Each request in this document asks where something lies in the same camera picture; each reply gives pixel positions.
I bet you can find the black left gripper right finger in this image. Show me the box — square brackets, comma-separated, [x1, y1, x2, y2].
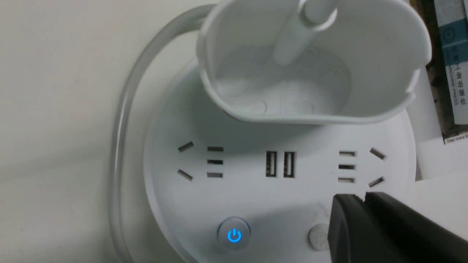
[365, 192, 468, 263]

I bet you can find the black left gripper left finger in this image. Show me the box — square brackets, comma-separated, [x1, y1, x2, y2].
[328, 194, 406, 263]

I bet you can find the white book with photo cover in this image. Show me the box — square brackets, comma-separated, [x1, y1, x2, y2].
[409, 0, 468, 181]

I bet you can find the white power cable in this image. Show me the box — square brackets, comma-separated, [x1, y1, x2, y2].
[108, 4, 220, 263]

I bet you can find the white desk lamp base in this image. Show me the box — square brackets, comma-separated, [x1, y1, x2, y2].
[143, 0, 431, 263]

